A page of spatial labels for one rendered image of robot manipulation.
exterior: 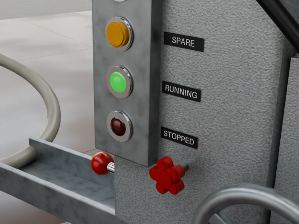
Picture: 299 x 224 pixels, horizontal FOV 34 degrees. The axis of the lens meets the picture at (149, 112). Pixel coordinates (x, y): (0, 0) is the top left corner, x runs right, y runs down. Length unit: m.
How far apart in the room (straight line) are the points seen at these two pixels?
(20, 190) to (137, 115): 0.38
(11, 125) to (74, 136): 0.55
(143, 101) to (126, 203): 0.15
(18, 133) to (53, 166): 2.88
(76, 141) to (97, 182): 2.76
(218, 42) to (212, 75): 0.03
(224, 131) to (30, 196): 0.44
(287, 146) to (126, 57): 0.18
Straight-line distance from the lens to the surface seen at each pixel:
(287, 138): 0.47
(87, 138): 3.67
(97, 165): 0.66
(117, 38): 0.50
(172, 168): 0.49
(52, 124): 1.05
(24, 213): 2.85
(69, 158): 0.91
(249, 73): 0.46
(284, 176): 0.49
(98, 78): 0.55
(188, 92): 0.49
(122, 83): 0.52
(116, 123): 0.54
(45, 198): 0.81
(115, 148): 0.56
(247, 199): 0.43
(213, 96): 0.48
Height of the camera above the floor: 1.53
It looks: 21 degrees down
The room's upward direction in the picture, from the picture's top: 1 degrees clockwise
